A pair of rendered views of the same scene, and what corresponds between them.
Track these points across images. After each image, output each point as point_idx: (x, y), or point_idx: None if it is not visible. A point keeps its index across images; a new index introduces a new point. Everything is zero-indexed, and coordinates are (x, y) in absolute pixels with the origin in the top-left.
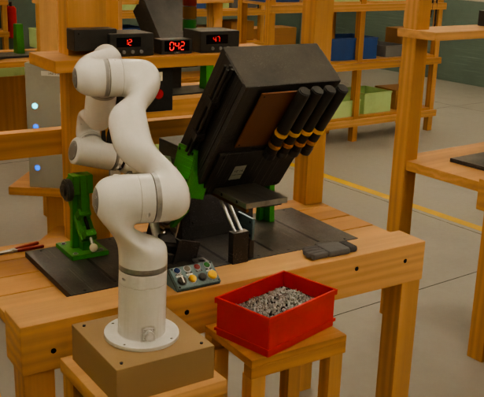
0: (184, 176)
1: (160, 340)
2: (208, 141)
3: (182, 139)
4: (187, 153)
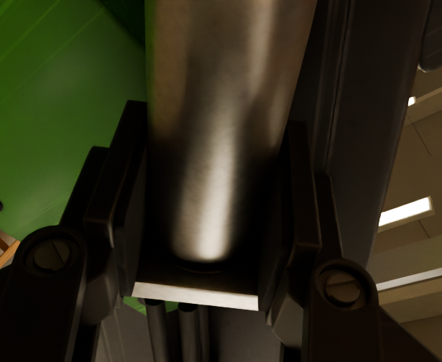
0: (34, 204)
1: None
2: (139, 360)
3: (368, 228)
4: (150, 312)
